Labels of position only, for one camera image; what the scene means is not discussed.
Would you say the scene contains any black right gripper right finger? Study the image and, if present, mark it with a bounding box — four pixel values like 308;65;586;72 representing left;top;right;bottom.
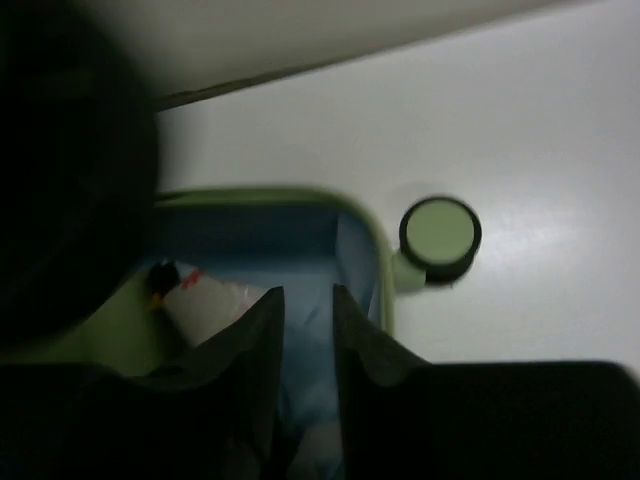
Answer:
333;286;639;479

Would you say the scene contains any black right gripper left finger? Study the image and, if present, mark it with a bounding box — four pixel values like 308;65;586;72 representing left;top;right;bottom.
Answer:
1;288;285;479

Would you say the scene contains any green hard-shell suitcase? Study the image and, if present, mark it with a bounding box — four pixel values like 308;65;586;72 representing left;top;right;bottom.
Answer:
1;192;478;479

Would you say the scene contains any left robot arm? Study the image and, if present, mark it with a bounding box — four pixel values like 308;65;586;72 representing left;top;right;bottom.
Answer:
1;1;160;347

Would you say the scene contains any white packaged item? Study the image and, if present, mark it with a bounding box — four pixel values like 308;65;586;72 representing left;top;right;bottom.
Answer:
162;265;267;347

